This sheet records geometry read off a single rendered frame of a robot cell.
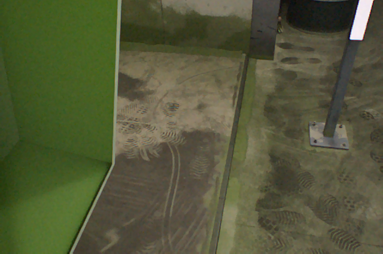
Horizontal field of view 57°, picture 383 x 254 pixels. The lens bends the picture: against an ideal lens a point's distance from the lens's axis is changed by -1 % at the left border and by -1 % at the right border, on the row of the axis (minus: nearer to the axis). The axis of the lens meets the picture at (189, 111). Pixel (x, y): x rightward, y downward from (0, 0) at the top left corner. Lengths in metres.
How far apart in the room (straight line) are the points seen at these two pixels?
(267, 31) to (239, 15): 0.23
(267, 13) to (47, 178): 1.85
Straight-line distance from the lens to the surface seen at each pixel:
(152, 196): 1.69
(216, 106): 2.16
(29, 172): 1.27
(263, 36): 2.64
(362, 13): 1.70
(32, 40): 1.08
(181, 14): 2.66
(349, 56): 1.81
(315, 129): 2.12
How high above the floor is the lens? 1.35
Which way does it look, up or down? 38 degrees down
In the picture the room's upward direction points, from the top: 3 degrees counter-clockwise
